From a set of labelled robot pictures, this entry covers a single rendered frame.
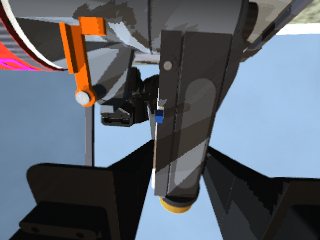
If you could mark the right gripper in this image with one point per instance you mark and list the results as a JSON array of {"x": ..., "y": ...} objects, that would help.
[{"x": 124, "y": 116}]

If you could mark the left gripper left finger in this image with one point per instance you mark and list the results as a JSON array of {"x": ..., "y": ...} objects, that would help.
[{"x": 120, "y": 188}]

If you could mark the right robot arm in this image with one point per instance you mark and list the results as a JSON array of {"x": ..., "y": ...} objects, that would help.
[{"x": 148, "y": 96}]

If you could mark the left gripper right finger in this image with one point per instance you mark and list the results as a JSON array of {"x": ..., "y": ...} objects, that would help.
[{"x": 247, "y": 204}]

